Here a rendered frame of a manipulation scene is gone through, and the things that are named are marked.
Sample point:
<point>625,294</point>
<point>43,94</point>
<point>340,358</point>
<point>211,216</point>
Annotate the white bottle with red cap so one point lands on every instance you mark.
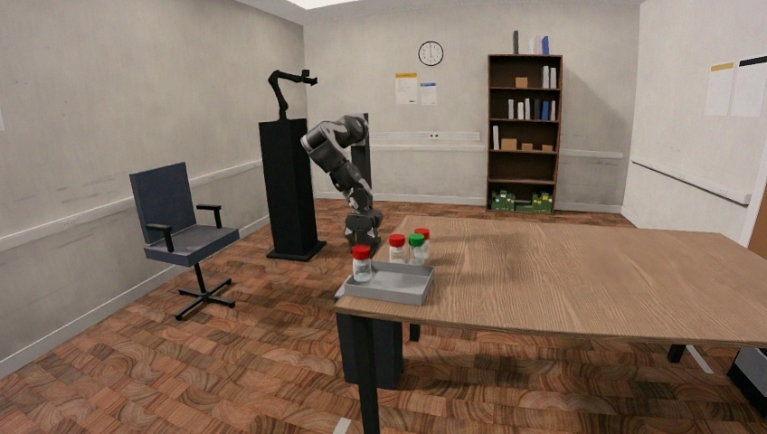
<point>397,250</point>
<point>362,263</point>
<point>426,244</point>

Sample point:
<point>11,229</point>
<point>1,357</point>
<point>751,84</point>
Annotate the green-capped bottle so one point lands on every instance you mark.
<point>416,249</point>

